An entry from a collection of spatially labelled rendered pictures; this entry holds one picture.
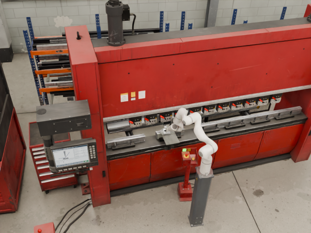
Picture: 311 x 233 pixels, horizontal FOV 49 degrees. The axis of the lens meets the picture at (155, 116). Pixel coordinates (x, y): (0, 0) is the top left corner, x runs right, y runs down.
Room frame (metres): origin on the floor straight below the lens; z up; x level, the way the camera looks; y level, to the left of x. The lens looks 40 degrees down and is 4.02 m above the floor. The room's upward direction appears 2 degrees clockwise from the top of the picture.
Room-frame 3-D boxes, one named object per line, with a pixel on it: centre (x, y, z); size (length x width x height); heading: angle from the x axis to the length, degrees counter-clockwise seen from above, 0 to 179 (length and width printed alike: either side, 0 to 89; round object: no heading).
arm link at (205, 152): (2.64, -0.57, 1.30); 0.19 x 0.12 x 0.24; 129
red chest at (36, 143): (3.25, 1.38, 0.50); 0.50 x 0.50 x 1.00; 18
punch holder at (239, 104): (3.67, -1.08, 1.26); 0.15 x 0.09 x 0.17; 108
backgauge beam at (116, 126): (3.78, -0.44, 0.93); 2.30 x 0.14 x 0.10; 108
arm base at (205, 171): (2.66, -0.60, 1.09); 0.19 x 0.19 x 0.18
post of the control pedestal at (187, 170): (3.13, -0.47, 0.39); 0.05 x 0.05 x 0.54; 6
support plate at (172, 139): (3.24, -0.20, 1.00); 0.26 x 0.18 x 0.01; 18
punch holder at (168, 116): (3.37, -0.13, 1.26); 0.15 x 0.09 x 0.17; 108
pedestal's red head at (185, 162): (3.13, -0.47, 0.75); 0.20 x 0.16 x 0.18; 96
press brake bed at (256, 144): (3.53, -0.78, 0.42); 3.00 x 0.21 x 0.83; 108
